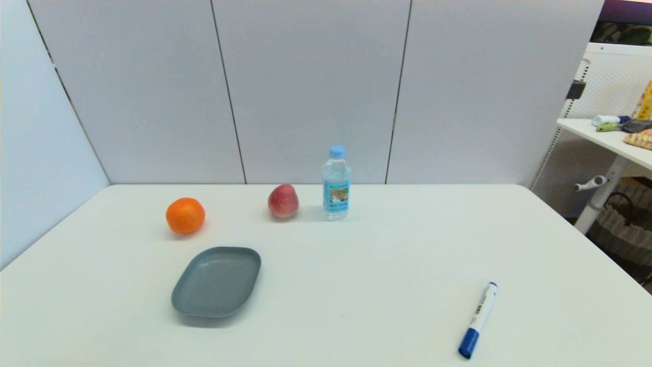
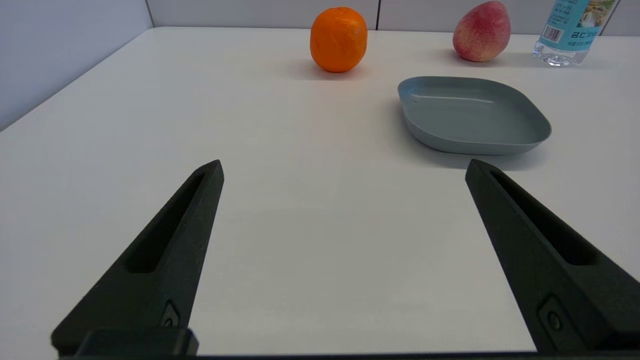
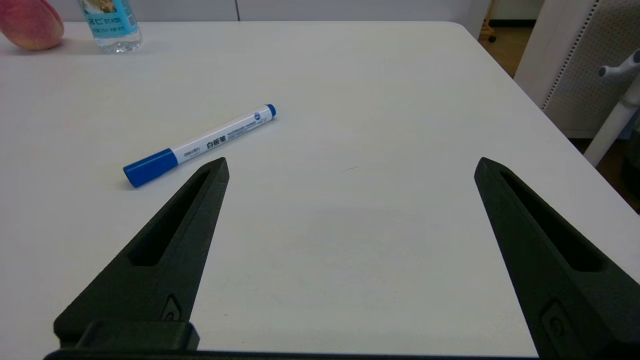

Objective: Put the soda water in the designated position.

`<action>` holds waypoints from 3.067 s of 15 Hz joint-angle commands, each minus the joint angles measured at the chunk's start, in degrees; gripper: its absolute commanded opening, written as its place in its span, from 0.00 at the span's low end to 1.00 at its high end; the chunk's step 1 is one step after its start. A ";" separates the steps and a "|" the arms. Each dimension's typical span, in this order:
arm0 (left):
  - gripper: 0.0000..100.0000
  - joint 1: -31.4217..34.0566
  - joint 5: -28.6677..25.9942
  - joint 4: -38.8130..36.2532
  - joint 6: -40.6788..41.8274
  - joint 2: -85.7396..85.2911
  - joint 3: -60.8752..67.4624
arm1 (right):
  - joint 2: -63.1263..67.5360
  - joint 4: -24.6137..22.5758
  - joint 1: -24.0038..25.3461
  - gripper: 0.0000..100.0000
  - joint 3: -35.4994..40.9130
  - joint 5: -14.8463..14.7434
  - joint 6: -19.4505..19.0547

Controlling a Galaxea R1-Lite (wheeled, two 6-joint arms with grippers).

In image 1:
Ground white side table leg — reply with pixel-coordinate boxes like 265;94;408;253
574;155;642;235

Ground clear soda water bottle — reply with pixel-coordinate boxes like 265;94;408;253
322;145;352;221

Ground white and blue tube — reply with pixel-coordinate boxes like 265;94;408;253
591;115;631;127

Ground red apple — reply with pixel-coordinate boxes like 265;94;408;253
267;184;300;220

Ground grey rounded plastic tray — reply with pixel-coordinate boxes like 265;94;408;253
171;247;262;319

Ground tan bread loaf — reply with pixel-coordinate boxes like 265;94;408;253
623;129;652;150

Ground blue capped whiteboard marker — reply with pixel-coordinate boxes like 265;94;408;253
458;282;499;359

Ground white table crank handle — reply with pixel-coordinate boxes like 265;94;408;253
574;175;609;192

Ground yellow snack bag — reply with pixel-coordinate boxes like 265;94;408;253
633;81;652;121

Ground woven wicker basket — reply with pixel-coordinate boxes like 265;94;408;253
586;185;652;286

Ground white pegboard panel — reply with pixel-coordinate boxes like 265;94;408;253
530;42;652;217

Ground orange fruit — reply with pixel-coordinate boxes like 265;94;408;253
166;197;206;235

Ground white side table top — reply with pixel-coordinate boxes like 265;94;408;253
556;118;652;171

